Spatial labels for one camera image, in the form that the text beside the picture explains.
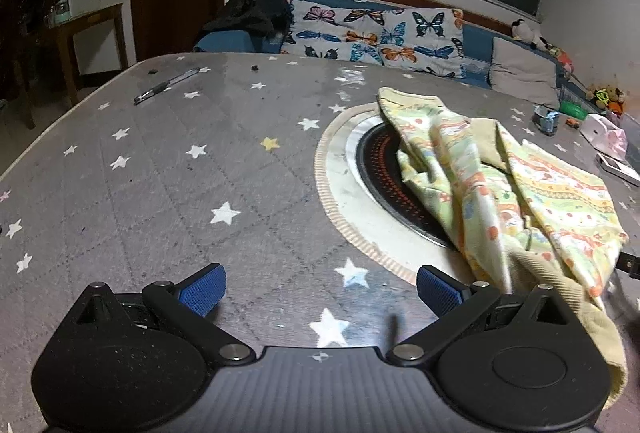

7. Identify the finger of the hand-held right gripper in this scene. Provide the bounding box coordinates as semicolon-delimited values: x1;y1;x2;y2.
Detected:
617;250;640;281

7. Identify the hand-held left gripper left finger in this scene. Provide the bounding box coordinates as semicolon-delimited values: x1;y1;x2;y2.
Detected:
75;263;256;364

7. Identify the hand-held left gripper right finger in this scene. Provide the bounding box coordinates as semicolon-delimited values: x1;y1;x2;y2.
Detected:
387;264;572;364

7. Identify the patterned yellow green children's garment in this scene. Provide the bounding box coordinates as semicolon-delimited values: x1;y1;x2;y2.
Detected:
376;86;630;406

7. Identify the pile of dark clothes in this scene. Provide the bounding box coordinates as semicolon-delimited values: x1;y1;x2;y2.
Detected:
202;0;293;39

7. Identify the white flat device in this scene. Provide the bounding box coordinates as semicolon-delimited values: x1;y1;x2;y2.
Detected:
595;152;640;188

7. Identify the grey star-print tablecloth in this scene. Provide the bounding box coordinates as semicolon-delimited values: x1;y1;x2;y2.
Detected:
0;52;640;433

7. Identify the pink and white tissue pack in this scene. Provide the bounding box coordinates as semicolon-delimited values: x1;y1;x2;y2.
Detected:
579;113;628;159

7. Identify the round inset table stove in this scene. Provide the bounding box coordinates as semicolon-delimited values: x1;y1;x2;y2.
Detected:
315;102;481;284

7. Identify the green plastic object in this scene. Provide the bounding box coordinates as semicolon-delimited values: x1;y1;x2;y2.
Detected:
559;100;590;120

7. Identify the colourful plush toy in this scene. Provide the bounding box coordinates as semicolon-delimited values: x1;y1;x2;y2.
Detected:
590;84;627;114

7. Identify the black and silver pen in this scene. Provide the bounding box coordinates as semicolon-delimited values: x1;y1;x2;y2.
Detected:
133;68;200;105

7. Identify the grey cushion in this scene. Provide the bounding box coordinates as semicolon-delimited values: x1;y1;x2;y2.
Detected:
489;36;561;110

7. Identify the blue sofa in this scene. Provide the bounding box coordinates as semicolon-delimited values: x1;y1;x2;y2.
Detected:
194;0;601;109

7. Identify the black and white plush toy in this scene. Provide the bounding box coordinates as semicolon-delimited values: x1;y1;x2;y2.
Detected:
510;18;543;45

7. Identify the butterfly print cushion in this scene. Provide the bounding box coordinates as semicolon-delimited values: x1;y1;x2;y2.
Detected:
281;0;468;79

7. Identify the wooden side table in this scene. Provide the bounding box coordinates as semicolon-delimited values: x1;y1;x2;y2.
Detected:
47;3;130;106

